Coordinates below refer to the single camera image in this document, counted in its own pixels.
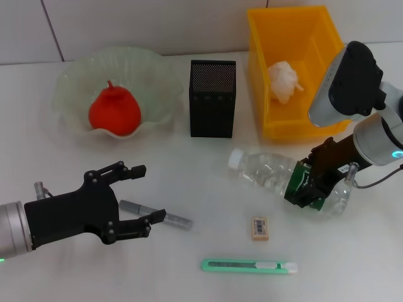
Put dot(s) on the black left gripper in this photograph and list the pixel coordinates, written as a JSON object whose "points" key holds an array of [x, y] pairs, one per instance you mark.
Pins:
{"points": [[72, 214]]}

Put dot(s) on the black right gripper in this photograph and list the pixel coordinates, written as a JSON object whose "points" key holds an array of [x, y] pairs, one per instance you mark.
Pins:
{"points": [[337, 157]]}

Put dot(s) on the clear green-label water bottle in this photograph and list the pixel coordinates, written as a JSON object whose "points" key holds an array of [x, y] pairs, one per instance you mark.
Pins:
{"points": [[261, 170]]}

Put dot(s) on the red-orange fruit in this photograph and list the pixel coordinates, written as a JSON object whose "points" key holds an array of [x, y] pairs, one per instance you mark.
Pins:
{"points": [[113, 113]]}

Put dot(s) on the white paper ball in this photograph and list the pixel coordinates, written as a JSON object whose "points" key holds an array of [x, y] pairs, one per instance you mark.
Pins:
{"points": [[283, 81]]}

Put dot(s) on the mint green utility knife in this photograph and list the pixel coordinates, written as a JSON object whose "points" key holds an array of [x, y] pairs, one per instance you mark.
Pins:
{"points": [[233, 266]]}

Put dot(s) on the silver marker pen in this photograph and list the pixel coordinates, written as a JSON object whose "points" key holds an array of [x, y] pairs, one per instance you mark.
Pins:
{"points": [[179, 221]]}

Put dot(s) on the beige eraser with barcode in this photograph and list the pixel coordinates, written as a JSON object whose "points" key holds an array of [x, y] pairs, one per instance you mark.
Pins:
{"points": [[260, 229]]}

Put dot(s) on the black mesh pen holder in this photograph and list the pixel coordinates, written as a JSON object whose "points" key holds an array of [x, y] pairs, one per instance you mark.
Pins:
{"points": [[211, 116]]}

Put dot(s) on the pale green glass fruit plate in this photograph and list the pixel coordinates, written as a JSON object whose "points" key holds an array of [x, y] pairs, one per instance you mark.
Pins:
{"points": [[151, 85]]}

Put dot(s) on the yellow plastic bin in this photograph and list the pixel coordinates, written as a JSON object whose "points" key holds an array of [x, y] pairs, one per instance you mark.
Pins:
{"points": [[283, 126]]}

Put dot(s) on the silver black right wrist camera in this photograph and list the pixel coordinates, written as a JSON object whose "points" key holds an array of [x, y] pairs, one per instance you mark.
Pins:
{"points": [[349, 85]]}

